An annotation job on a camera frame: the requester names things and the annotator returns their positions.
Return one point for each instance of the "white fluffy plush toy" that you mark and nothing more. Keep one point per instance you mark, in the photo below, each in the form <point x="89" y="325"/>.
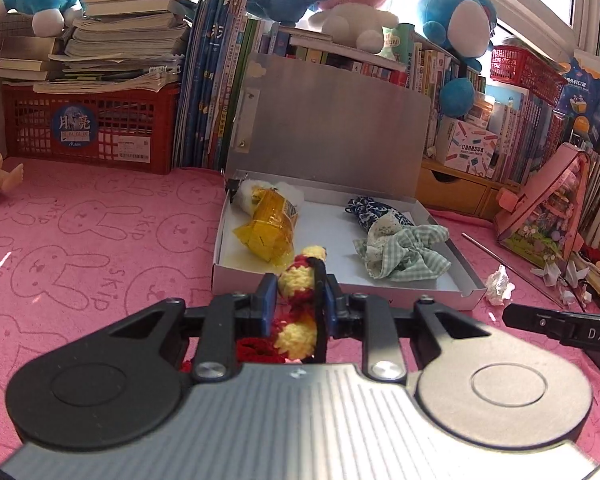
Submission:
<point x="245" y="192"/>

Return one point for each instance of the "green checked fabric bow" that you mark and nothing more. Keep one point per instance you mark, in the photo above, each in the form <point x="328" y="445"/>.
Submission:
<point x="410" y="255"/>

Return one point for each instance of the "pink rabbit print blanket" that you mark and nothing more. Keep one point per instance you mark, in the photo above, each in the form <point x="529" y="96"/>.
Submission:
<point x="80" y="260"/>

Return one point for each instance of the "yellow red crochet item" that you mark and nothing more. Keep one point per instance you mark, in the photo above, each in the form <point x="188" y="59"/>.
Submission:
<point x="297" y="280"/>

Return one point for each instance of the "cluster of white paper cranes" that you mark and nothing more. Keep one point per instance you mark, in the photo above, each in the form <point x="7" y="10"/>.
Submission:
<point x="575" y="272"/>

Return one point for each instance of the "row of colourful shelf books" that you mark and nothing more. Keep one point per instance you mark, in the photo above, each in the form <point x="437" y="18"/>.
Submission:
<point x="420" y="65"/>

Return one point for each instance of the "pink house-shaped box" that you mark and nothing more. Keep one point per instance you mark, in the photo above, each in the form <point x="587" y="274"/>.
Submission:
<point x="545" y="220"/>

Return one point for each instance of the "pink white bunny plush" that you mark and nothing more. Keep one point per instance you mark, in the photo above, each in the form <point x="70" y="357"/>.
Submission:
<point x="350" y="20"/>

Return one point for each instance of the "silver cardboard box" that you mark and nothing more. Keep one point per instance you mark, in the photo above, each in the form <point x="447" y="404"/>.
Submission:
<point x="330" y="125"/>

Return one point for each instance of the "orange plastic packet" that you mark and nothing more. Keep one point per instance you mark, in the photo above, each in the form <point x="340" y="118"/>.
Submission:
<point x="270" y="225"/>

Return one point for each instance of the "small red mesh basket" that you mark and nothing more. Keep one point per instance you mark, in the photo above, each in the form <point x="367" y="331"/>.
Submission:
<point x="525" y="67"/>

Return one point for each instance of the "red plastic basket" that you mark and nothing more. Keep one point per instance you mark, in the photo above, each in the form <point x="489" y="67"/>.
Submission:
<point x="130" y="130"/>

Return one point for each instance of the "white colourful printed box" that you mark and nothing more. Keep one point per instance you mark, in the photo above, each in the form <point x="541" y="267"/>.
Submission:
<point x="467" y="150"/>

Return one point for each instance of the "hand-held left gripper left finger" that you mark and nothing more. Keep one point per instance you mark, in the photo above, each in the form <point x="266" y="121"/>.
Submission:
<point x="266" y="305"/>

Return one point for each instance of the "wooden drawer box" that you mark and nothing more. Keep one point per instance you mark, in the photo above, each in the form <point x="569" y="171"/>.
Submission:
<point x="460" y="195"/>

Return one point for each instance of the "blue floral fabric pouch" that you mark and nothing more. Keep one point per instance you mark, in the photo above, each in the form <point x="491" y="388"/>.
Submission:
<point x="360" y="207"/>

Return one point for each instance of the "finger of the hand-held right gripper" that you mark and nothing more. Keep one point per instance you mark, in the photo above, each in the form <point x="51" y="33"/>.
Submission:
<point x="535" y="317"/>

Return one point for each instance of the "row of thin blue books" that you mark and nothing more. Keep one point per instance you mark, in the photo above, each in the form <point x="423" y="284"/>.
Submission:
<point x="205" y="85"/>

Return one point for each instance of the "blue printed carton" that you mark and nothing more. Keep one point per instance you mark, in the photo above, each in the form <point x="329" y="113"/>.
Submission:
<point x="585" y="100"/>

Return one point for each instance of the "crumpled white tissue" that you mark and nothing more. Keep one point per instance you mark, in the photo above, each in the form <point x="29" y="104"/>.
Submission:
<point x="499" y="285"/>

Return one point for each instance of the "row of upright books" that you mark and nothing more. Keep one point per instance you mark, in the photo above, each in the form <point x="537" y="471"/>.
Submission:
<point x="530" y="130"/>

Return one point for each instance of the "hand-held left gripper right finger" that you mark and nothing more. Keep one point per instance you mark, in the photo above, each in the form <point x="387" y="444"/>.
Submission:
<point x="330" y="310"/>

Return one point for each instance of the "stack of books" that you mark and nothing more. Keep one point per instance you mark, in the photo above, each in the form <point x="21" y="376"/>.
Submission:
<point x="120" y="35"/>

